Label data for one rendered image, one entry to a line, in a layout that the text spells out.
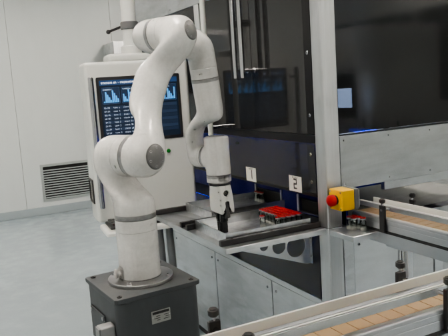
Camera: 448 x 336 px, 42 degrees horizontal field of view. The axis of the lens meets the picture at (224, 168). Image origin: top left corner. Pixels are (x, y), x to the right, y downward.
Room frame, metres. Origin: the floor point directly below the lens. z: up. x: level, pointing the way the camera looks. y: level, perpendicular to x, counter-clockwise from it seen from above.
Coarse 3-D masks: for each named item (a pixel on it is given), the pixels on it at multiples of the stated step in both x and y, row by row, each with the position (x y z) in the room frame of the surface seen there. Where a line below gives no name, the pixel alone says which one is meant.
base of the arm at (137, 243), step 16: (128, 224) 1.59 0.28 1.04; (144, 224) 1.60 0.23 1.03; (128, 240) 1.59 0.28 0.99; (144, 240) 1.60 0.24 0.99; (128, 256) 1.59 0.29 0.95; (144, 256) 1.59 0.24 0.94; (128, 272) 1.60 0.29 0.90; (144, 272) 1.59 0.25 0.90; (160, 272) 1.64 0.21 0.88; (128, 288) 1.56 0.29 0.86; (144, 288) 1.56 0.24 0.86
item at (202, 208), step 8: (200, 200) 2.50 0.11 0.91; (208, 200) 2.52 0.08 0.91; (240, 200) 2.59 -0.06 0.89; (248, 200) 2.60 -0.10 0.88; (192, 208) 2.41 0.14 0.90; (200, 208) 2.34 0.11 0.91; (208, 208) 2.48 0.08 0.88; (240, 208) 2.30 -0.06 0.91; (248, 208) 2.31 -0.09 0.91; (256, 208) 2.33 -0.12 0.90; (208, 216) 2.27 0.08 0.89
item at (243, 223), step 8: (232, 216) 2.19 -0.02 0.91; (240, 216) 2.20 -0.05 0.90; (248, 216) 2.22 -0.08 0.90; (256, 216) 2.23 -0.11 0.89; (200, 224) 2.08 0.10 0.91; (208, 224) 2.14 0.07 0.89; (216, 224) 2.16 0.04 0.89; (232, 224) 2.16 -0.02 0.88; (240, 224) 2.15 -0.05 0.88; (248, 224) 2.14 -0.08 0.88; (256, 224) 2.13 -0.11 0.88; (280, 224) 1.98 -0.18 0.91; (288, 224) 2.00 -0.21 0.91; (296, 224) 2.01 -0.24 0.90; (208, 232) 2.02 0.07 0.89; (216, 232) 1.95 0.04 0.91; (232, 232) 2.03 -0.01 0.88; (240, 232) 1.91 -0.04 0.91; (248, 232) 1.93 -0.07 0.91; (256, 232) 1.94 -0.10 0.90
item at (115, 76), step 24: (96, 72) 2.70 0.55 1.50; (120, 72) 2.74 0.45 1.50; (96, 96) 2.69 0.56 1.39; (120, 96) 2.73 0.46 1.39; (168, 96) 2.81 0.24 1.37; (120, 120) 2.72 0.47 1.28; (168, 120) 2.81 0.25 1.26; (168, 144) 2.81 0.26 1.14; (168, 168) 2.81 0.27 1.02; (192, 168) 2.85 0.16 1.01; (96, 192) 2.68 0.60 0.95; (168, 192) 2.80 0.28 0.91; (192, 192) 2.85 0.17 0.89; (96, 216) 2.72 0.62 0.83
